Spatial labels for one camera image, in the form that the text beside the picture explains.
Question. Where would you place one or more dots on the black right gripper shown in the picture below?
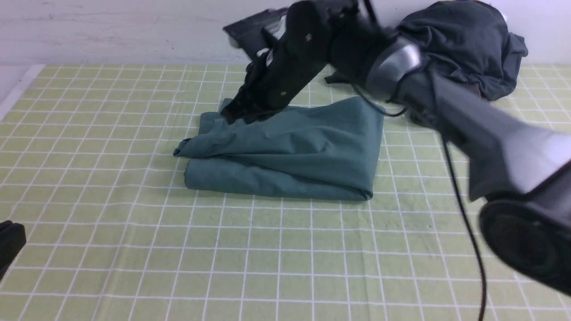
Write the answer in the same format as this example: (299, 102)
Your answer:
(299, 51)

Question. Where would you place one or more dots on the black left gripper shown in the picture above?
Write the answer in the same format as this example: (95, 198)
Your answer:
(12, 240)

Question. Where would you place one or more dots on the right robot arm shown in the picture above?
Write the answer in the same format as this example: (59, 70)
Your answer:
(523, 171)

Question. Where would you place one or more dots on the green long-sleeved shirt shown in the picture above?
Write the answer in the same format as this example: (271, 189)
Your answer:
(324, 153)

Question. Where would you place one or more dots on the dark teal crumpled garment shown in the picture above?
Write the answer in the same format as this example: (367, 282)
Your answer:
(468, 42)

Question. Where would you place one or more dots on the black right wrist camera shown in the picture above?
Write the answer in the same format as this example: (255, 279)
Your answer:
(249, 34)

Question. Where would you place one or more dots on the dark grey crumpled garment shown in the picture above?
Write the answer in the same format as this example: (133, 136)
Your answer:
(338, 78)

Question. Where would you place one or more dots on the green checkered tablecloth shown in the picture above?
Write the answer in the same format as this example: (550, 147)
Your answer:
(113, 234)

